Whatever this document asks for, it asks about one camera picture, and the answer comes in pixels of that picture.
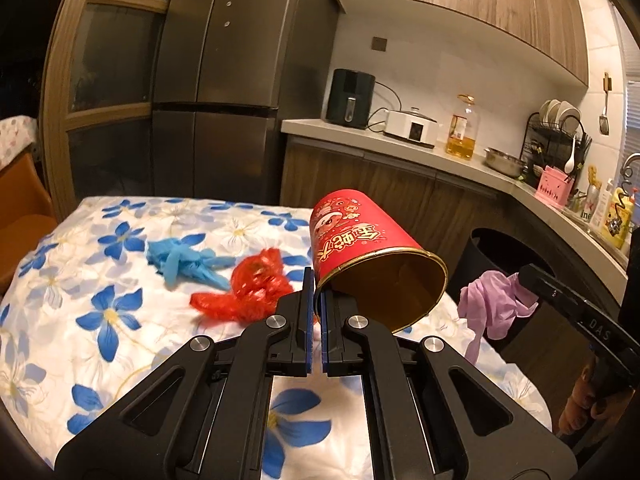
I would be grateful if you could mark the wooden wall cabinets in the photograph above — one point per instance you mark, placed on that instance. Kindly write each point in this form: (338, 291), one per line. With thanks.
(475, 10)

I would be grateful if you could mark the steel bowl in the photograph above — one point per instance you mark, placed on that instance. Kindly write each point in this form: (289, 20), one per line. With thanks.
(505, 162)

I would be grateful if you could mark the red paper bucket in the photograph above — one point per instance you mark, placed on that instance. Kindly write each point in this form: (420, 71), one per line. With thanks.
(360, 240)

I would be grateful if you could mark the purple plastic bag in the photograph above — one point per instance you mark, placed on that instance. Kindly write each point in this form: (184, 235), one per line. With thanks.
(485, 300)

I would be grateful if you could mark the pink utensil box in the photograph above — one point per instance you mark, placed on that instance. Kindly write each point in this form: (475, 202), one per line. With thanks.
(554, 187)

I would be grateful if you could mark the white red can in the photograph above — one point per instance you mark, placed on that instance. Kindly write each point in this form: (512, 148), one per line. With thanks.
(591, 205)

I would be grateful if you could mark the steel faucet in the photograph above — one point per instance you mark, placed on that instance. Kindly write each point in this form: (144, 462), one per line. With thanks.
(631, 162)

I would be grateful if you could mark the cooking oil bottle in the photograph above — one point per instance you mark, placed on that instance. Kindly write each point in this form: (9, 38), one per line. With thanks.
(461, 135)

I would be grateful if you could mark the dotted white cloth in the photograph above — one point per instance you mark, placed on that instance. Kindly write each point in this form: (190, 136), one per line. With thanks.
(15, 135)

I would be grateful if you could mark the black dish rack with plates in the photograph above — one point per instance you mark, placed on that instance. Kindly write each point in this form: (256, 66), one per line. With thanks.
(550, 125)

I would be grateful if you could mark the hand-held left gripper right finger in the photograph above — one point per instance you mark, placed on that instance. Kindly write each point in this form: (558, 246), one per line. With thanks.
(326, 340)

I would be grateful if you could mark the hanging metal spatula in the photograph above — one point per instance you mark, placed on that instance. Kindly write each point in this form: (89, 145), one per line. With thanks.
(605, 120)

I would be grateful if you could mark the red plastic bag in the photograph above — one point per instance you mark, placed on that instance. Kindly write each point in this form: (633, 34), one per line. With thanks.
(250, 285)

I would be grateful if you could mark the orange chair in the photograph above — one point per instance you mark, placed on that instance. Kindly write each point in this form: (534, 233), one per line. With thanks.
(25, 200)

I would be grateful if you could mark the black trash bin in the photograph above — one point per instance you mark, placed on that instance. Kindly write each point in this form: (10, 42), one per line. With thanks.
(500, 255)

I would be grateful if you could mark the white blue floral tablecloth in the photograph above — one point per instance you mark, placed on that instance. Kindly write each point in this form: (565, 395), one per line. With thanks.
(100, 360)

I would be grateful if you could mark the white pump bottle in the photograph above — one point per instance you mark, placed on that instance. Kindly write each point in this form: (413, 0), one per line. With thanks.
(607, 205)

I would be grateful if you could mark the dark steel refrigerator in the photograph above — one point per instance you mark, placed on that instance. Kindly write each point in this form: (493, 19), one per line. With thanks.
(225, 60)

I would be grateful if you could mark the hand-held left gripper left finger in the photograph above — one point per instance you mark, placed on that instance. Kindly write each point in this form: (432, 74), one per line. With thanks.
(309, 330)

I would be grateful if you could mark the person's right hand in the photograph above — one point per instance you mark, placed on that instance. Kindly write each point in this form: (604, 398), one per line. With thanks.
(582, 395)

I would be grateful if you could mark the blue plastic bag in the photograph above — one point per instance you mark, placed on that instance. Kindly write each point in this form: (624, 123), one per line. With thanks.
(175, 260)

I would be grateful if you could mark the wooden glass door cabinet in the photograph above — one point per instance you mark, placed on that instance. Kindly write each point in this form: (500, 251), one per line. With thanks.
(55, 110)

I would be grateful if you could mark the kitchen counter wooden base cabinets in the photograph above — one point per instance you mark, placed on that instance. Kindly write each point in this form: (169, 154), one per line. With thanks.
(375, 180)

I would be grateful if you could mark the black air fryer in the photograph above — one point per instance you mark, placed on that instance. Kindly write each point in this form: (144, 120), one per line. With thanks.
(350, 97)

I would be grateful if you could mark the yellow detergent bottle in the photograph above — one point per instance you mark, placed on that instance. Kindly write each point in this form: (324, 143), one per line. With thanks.
(617, 220)

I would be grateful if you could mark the white spoon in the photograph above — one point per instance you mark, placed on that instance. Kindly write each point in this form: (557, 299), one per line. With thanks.
(570, 162)

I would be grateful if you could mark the dark wall socket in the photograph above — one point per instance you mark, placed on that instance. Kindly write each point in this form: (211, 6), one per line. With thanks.
(379, 43)

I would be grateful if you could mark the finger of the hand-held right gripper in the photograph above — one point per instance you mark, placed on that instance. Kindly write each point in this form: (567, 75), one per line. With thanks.
(545, 287)

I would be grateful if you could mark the white electric cooker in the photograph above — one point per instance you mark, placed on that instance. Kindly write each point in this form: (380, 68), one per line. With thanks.
(410, 127)

